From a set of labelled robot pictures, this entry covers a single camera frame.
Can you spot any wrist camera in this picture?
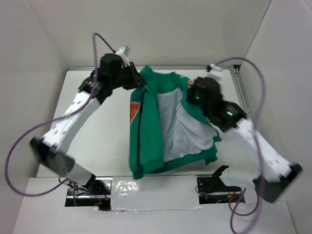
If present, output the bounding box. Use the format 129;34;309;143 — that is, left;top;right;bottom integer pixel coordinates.
207;64;223;82
115;45;131;67

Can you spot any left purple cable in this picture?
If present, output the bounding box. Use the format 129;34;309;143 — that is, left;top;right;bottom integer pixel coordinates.
4;33;117;207

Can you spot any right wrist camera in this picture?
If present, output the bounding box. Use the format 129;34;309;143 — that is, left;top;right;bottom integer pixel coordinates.
207;64;223;82

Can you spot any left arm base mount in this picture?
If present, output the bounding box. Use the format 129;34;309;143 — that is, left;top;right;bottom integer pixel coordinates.
63;177;113;211

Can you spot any green jacket with white lining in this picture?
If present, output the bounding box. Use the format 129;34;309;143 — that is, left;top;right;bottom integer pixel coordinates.
129;65;221;180

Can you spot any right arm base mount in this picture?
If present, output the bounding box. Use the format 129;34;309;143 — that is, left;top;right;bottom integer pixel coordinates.
195;165;242;205

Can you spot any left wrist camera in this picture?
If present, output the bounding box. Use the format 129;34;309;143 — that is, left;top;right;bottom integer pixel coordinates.
115;45;131;67

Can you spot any purple cable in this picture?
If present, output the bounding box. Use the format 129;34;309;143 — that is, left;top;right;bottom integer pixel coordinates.
4;33;117;207
214;57;268;227

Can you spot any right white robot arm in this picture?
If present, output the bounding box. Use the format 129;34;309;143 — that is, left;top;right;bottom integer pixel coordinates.
186;77;303;203

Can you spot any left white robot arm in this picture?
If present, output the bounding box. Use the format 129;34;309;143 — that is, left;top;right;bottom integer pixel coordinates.
30;52;145;195

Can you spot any aluminium frame rail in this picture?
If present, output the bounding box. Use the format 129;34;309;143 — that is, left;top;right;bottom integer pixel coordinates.
230;65;253;118

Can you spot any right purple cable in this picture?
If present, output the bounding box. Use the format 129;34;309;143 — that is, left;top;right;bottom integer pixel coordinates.
214;57;268;227

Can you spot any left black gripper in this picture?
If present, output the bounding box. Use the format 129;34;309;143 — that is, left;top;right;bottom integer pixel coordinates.
111;61;146;90

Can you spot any white taped cover plate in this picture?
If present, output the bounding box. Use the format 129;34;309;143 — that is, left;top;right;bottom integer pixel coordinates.
111;175;200;211

